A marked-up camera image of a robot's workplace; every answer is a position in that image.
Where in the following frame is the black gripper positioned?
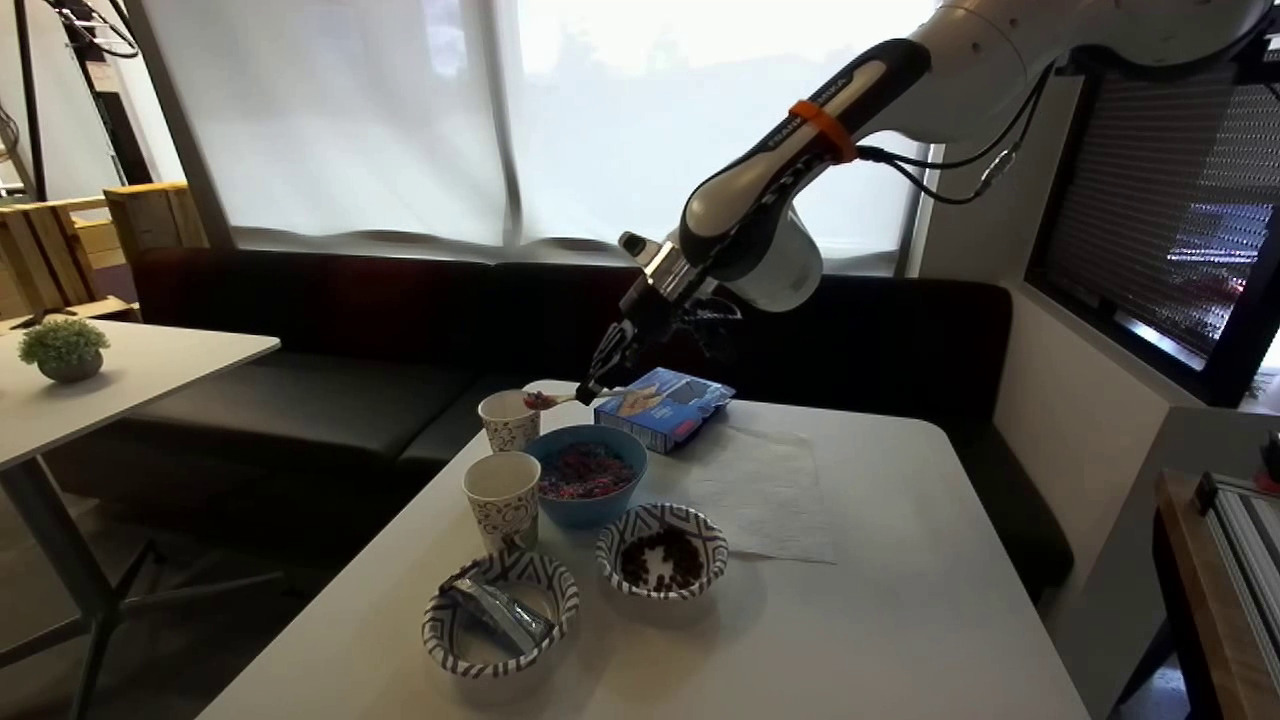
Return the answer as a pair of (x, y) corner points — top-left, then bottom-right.
(574, 287), (738, 404)

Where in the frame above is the blue bowl with colourful candy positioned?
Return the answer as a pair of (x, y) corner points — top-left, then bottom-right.
(526, 423), (646, 526)

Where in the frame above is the patterned paper cup near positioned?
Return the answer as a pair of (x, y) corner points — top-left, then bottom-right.
(463, 451), (540, 547)

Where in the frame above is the silver wrapped candy bar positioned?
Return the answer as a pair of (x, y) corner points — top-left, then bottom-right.
(449, 575), (546, 657)

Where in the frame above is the black bench seat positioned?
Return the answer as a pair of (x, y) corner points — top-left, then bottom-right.
(53, 242), (1074, 604)

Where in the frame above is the white paper napkin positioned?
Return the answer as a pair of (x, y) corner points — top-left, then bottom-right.
(666, 419), (835, 565)

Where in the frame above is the wooden spoon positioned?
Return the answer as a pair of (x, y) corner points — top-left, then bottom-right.
(525, 386), (590, 413)

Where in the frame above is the patterned bowl with chocolate pieces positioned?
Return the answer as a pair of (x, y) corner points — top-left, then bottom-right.
(596, 502), (728, 604)

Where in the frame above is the patterned paper cup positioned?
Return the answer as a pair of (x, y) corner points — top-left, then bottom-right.
(474, 386), (540, 451)
(463, 451), (540, 547)

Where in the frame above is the black monitor screen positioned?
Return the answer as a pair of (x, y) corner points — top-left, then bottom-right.
(1026, 39), (1280, 406)

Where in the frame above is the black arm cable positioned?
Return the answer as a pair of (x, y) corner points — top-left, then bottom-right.
(852, 57), (1072, 207)

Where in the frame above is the patterned paper cup far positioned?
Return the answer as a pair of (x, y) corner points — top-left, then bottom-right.
(474, 386), (540, 451)

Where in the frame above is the blue cookie box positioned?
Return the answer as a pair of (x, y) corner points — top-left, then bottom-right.
(590, 366), (737, 451)

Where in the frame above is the wooden shelf unit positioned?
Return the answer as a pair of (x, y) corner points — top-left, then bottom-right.
(0, 182), (210, 331)

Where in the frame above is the patterned bowl with wrapped candy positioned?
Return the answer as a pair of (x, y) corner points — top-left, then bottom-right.
(421, 550), (579, 679)

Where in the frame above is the small potted plant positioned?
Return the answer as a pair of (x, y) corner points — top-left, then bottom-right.
(21, 317), (107, 382)

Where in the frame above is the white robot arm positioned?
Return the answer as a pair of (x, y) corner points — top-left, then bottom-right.
(574, 0), (1273, 404)

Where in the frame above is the neighbouring white table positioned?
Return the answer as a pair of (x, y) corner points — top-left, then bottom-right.
(0, 320), (279, 664)

